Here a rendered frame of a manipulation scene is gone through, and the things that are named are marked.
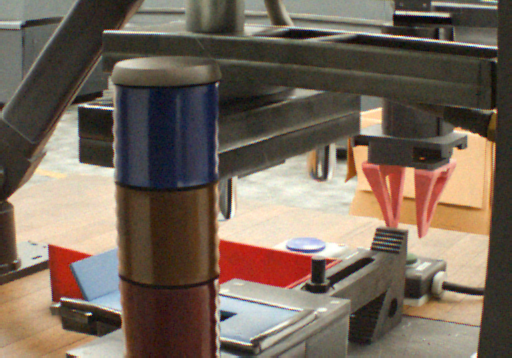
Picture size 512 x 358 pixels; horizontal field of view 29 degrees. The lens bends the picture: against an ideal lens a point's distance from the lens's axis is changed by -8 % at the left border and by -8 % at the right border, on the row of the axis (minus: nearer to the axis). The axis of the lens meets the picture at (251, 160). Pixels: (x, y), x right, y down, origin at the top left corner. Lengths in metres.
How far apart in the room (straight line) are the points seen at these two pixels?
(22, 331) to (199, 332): 0.56
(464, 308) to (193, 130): 0.67
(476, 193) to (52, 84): 2.07
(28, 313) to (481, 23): 0.51
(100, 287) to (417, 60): 0.32
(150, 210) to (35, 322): 0.60
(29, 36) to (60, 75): 6.59
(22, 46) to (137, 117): 7.19
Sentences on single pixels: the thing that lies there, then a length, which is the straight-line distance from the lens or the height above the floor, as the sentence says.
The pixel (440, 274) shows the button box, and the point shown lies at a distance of 1.02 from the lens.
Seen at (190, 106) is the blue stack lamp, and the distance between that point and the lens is 0.36.
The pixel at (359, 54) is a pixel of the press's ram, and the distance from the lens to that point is 0.57.
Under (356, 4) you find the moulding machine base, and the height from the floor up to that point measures 0.90.
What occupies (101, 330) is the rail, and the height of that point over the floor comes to 0.97.
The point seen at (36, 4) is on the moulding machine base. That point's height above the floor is 0.82.
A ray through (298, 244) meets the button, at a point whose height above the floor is 0.94.
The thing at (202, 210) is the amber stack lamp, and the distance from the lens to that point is 0.37.
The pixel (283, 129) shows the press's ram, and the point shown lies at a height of 1.12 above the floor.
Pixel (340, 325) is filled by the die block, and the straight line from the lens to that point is 0.76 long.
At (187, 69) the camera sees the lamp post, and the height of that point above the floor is 1.20.
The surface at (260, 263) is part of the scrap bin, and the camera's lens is 0.99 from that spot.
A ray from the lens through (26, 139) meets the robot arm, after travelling 1.01.
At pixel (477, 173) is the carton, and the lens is 2.94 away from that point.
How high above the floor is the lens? 1.24
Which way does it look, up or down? 12 degrees down
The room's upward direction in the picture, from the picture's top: straight up
